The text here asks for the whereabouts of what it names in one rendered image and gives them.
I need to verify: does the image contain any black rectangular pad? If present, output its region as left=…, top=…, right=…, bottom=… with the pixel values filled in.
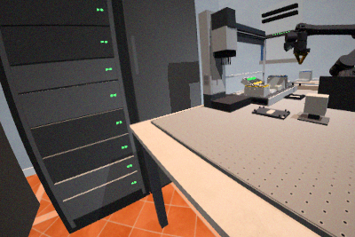
left=283, top=93, right=305, bottom=100

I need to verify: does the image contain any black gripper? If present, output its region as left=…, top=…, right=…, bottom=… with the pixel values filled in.
left=293, top=41, right=311, bottom=65

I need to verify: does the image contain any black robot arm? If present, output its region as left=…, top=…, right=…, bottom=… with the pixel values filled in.
left=284, top=23, right=355, bottom=76

